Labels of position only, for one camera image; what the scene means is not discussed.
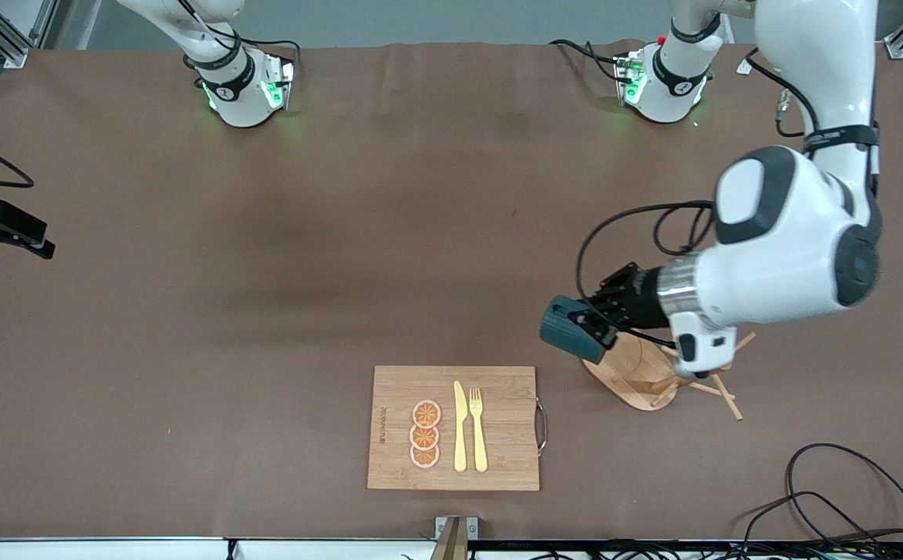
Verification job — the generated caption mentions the dark teal ribbed cup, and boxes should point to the dark teal ribbed cup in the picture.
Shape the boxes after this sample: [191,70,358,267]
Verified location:
[539,295,617,364]

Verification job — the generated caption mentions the wooden mug rack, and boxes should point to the wooden mug rack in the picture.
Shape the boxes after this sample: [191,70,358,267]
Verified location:
[580,331,757,422]

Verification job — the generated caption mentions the yellow plastic fork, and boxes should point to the yellow plastic fork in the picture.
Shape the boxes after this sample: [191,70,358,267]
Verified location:
[469,387,489,473]

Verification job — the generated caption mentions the yellow plastic knife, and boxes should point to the yellow plastic knife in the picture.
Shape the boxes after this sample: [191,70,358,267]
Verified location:
[453,380,468,473]

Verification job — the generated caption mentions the bamboo cutting board, metal handle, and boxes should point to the bamboo cutting board, metal handle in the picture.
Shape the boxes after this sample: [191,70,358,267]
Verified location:
[366,366,548,492]

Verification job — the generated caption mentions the black looped cable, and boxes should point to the black looped cable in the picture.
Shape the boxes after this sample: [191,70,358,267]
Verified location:
[786,443,903,545]

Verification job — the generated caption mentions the metal table edge bracket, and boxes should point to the metal table edge bracket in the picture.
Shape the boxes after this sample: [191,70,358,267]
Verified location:
[434,515,480,560]

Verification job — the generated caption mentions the black left arm base cable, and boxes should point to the black left arm base cable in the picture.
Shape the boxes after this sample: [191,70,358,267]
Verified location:
[548,39,625,82]

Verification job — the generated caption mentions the black arm base cable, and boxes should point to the black arm base cable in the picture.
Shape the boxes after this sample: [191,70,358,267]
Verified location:
[548,39,625,82]
[237,37,302,67]

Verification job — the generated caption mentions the black right arm base cable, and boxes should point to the black right arm base cable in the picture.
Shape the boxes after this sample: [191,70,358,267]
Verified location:
[237,37,302,67]

